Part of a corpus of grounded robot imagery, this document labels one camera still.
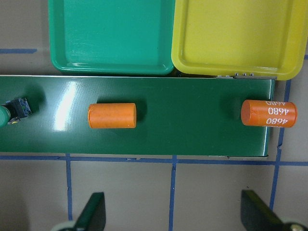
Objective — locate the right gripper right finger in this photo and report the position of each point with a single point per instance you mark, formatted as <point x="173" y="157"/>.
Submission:
<point x="257" y="216"/>

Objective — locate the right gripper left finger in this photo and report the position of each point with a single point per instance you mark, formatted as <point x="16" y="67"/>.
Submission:
<point x="93" y="216"/>

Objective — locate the orange cylinder printed 4680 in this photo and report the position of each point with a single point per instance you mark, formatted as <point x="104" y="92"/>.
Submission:
<point x="269" y="113"/>

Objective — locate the plain orange cylinder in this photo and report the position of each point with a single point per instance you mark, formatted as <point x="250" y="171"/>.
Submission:
<point x="112" y="115"/>

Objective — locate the green push button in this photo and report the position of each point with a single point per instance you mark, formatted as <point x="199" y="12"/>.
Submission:
<point x="13" y="111"/>

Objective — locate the green conveyor belt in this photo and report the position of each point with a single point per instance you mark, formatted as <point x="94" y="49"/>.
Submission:
<point x="182" y="116"/>

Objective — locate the green plastic tray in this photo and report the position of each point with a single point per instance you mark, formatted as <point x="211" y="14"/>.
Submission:
<point x="130" y="37"/>

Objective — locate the yellow plastic tray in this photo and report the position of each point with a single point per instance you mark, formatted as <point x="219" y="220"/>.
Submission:
<point x="228" y="37"/>

